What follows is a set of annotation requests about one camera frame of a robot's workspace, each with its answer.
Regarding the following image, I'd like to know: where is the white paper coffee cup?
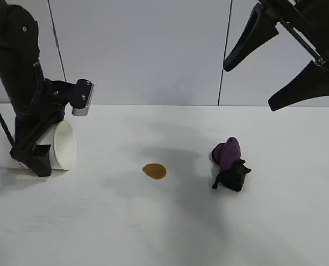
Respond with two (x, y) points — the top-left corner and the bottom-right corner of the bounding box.
(0, 120), (77, 171)

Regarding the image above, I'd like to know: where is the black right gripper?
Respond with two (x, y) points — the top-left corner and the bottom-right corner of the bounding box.
(223, 0), (329, 112)

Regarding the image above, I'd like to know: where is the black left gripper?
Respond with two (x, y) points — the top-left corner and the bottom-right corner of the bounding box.
(8, 79), (71, 178)

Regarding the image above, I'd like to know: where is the purple and black cloth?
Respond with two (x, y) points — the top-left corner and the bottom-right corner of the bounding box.
(209, 136), (252, 192)

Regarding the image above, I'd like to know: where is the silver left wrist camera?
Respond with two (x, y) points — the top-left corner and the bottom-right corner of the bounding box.
(67, 79), (95, 116)

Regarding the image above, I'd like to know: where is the brown coffee spill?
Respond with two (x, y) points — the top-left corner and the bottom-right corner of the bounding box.
(141, 163), (168, 180)

